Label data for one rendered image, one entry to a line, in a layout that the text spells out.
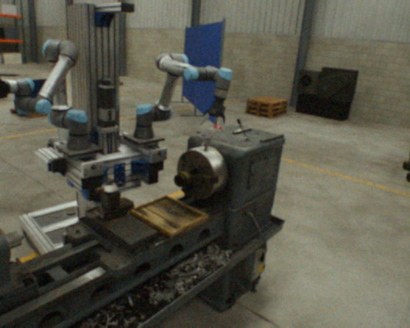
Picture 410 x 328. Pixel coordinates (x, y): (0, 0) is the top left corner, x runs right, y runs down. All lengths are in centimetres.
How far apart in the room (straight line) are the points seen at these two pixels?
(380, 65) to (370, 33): 105
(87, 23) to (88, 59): 22
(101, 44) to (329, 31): 1025
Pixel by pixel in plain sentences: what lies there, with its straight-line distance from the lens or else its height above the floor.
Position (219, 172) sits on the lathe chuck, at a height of 113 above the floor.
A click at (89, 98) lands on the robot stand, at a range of 233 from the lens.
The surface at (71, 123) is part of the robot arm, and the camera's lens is 213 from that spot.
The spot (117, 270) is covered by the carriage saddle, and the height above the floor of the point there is 90.
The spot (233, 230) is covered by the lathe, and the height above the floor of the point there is 70.
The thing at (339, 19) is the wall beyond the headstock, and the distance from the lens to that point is 1201.
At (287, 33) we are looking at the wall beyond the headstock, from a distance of 1259.
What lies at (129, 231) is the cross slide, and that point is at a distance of 162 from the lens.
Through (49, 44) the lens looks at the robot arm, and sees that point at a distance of 219.
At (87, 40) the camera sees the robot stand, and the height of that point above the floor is 181.
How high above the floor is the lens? 183
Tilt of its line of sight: 20 degrees down
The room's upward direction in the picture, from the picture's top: 4 degrees clockwise
